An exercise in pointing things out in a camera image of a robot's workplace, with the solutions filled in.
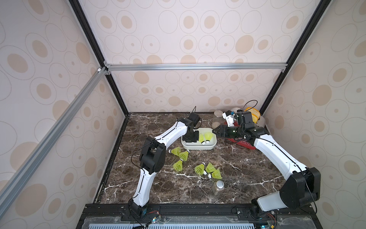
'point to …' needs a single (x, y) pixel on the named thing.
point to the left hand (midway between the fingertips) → (199, 140)
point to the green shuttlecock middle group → (184, 155)
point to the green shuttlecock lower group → (178, 166)
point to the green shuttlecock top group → (176, 150)
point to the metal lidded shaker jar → (218, 187)
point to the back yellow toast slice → (255, 114)
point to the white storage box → (198, 145)
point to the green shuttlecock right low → (215, 174)
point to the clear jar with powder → (218, 119)
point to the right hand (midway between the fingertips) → (213, 132)
